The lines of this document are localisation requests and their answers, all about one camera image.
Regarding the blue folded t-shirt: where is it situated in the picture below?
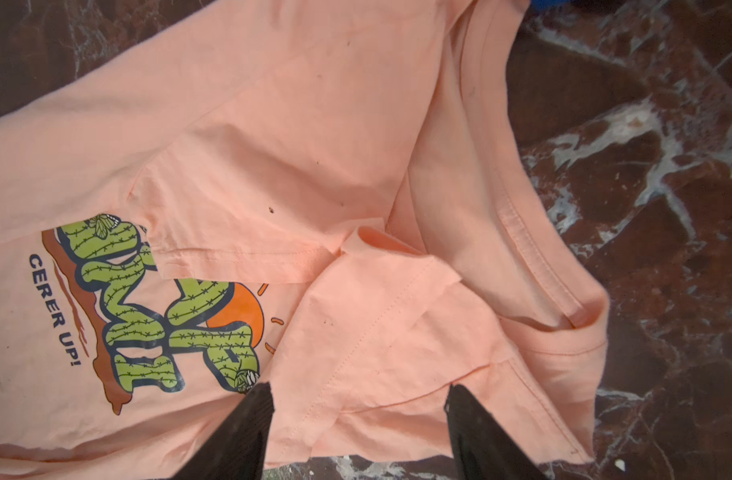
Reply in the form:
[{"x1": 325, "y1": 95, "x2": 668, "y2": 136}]
[{"x1": 530, "y1": 0, "x2": 571, "y2": 11}]

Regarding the pink graphic t-shirt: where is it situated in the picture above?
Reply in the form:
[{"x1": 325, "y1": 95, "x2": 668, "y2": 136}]
[{"x1": 0, "y1": 1, "x2": 609, "y2": 479}]

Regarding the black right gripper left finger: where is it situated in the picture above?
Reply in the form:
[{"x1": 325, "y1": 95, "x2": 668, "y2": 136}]
[{"x1": 172, "y1": 383, "x2": 275, "y2": 480}]

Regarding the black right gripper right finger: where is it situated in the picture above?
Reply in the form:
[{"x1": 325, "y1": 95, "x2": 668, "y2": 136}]
[{"x1": 445, "y1": 384, "x2": 547, "y2": 480}]

